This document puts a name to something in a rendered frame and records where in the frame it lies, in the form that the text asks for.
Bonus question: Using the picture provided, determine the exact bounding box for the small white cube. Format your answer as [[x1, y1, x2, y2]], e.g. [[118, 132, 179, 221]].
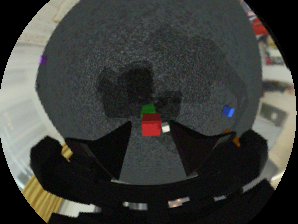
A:
[[161, 123, 170, 132]]

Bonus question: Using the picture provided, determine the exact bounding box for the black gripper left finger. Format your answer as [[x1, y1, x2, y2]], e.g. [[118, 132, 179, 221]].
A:
[[64, 121, 132, 181]]

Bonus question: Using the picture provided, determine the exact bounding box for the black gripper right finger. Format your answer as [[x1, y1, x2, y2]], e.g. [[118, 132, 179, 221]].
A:
[[169, 120, 237, 177]]

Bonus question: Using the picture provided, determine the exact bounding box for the red block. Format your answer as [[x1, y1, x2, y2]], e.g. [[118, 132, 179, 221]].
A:
[[141, 113, 162, 136]]

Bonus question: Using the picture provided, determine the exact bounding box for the small blue block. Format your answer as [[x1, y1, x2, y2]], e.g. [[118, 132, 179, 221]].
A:
[[222, 105, 235, 116]]

